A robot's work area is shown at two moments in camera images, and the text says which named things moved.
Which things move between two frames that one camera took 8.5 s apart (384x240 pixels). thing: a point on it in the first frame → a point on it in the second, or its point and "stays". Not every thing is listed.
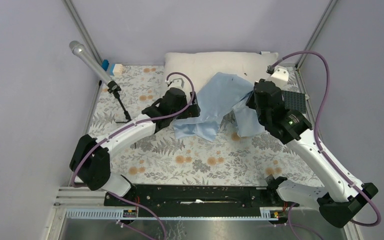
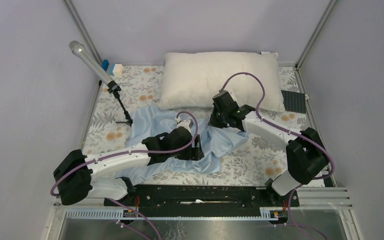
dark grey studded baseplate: [294, 101] stays
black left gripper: [192, 111] → [194, 153]
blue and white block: [115, 69] stays
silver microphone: [79, 49] stays
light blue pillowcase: [224, 94] → [217, 142]
